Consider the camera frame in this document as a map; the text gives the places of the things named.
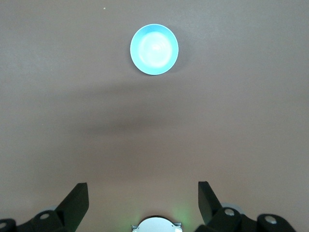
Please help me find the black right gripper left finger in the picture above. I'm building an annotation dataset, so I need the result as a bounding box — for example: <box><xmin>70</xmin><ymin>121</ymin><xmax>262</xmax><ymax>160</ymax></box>
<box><xmin>0</xmin><ymin>183</ymin><xmax>89</xmax><ymax>232</ymax></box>

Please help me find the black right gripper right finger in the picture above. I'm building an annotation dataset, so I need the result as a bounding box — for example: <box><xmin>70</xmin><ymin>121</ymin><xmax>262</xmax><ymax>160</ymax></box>
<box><xmin>197</xmin><ymin>181</ymin><xmax>309</xmax><ymax>232</ymax></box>

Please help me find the light blue bowl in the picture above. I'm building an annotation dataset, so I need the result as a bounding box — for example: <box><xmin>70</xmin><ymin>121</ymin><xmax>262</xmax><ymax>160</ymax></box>
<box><xmin>129</xmin><ymin>23</ymin><xmax>180</xmax><ymax>76</ymax></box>

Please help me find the brown table cloth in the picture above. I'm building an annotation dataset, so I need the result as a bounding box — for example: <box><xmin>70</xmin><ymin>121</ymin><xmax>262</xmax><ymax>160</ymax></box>
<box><xmin>0</xmin><ymin>0</ymin><xmax>309</xmax><ymax>232</ymax></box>

